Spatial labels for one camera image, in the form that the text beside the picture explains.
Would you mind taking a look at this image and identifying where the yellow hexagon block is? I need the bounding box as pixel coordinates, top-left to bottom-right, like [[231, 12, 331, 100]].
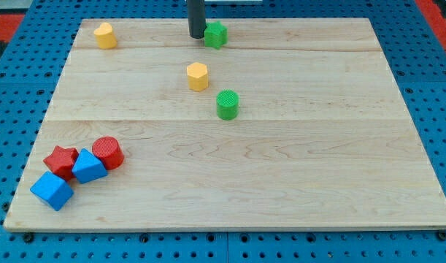
[[186, 62, 209, 92]]

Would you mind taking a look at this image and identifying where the green star block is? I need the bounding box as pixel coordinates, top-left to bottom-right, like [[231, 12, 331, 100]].
[[204, 21, 228, 50]]

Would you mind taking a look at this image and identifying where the red star block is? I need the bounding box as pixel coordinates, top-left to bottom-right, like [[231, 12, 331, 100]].
[[43, 145, 79, 181]]

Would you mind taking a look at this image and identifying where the light wooden board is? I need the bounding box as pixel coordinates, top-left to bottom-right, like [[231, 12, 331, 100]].
[[4, 18, 446, 233]]

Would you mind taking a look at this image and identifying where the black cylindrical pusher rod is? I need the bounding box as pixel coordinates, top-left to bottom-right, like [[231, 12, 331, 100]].
[[186, 0, 207, 39]]

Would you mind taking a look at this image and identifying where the blue cube block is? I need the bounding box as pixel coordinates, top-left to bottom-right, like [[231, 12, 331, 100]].
[[30, 172, 74, 211]]

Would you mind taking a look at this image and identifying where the green cylinder block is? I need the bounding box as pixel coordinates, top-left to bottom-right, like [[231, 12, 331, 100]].
[[216, 90, 239, 121]]

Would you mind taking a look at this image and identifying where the blue triangle block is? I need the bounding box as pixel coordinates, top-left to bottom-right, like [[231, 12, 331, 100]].
[[72, 148, 108, 183]]

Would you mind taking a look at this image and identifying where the yellow heart block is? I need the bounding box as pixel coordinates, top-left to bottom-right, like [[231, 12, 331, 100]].
[[93, 23, 118, 49]]

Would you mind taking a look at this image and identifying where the red cylinder block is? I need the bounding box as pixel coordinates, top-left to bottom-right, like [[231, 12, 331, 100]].
[[92, 136, 125, 170]]

